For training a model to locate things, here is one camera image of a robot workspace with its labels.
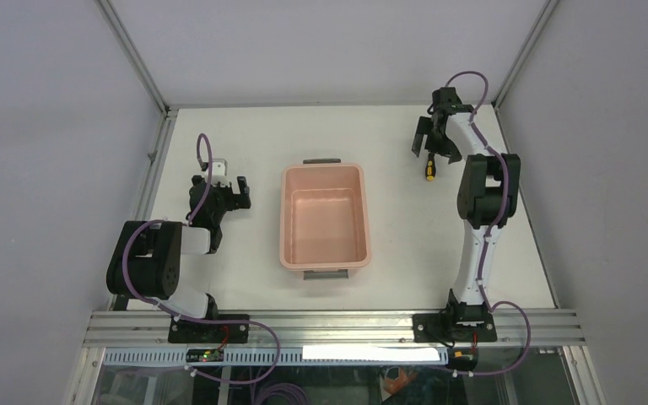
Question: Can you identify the pink plastic bin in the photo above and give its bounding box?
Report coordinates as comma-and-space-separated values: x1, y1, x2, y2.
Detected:
279, 159, 372, 280

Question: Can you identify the orange object below table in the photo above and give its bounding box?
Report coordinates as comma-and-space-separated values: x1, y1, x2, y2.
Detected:
381, 366, 418, 395

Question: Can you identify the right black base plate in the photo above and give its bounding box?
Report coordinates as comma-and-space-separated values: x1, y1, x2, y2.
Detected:
412, 312, 498, 345

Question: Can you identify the aluminium mounting rail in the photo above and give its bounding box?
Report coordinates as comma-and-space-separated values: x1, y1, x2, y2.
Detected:
83, 309, 586, 348

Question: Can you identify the white slotted cable duct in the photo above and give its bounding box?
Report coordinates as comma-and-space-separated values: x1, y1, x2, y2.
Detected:
103, 344, 448, 368

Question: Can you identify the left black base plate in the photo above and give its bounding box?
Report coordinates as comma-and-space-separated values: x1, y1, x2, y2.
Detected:
167, 314, 250, 345

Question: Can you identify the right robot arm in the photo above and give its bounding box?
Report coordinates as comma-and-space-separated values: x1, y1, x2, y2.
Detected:
412, 86, 521, 342

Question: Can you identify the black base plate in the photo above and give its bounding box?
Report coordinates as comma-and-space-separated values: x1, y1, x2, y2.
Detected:
167, 314, 250, 345
412, 312, 498, 345

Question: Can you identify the purple cable coil below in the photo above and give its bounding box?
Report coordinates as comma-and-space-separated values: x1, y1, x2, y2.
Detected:
250, 383, 311, 405

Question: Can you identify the yellow black screwdriver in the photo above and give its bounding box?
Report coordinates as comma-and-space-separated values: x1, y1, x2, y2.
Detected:
425, 152, 436, 181

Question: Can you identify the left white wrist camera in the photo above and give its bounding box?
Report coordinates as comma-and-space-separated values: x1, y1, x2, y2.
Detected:
210, 159, 231, 187

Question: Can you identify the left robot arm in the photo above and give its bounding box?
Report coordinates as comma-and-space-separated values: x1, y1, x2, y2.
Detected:
105, 175, 251, 343

